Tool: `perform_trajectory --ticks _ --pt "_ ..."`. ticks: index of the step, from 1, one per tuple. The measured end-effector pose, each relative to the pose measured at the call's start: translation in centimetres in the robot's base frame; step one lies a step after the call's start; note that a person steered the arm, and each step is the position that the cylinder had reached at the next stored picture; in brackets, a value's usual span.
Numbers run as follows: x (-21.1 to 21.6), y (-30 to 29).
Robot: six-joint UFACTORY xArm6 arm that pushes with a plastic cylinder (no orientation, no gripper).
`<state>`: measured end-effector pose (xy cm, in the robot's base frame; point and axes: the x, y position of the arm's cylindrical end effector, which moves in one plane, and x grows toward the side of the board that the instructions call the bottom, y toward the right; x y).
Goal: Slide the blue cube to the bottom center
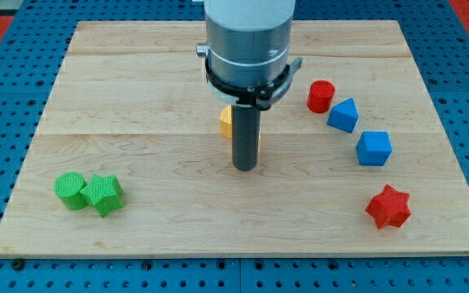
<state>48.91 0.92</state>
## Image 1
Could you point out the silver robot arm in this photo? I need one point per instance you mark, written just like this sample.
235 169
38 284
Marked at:
246 48

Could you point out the blue cube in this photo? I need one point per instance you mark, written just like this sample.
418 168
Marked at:
374 148

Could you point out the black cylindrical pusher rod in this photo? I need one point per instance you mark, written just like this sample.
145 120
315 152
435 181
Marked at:
245 137

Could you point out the yellow block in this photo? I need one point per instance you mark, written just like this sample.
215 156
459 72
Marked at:
225 123

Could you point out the red cylinder block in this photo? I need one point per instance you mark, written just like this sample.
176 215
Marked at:
320 96

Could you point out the wooden board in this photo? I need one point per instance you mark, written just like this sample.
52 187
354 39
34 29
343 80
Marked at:
131 100

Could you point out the blue triangular prism block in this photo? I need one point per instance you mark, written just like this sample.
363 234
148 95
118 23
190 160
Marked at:
344 116

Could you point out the green star block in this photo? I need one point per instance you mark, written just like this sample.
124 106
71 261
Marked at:
103 193

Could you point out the red star block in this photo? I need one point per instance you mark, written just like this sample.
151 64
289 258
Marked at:
389 208

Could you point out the green cylinder block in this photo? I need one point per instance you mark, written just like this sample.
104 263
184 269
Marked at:
68 188

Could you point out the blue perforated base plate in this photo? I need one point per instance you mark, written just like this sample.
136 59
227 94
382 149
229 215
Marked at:
30 56

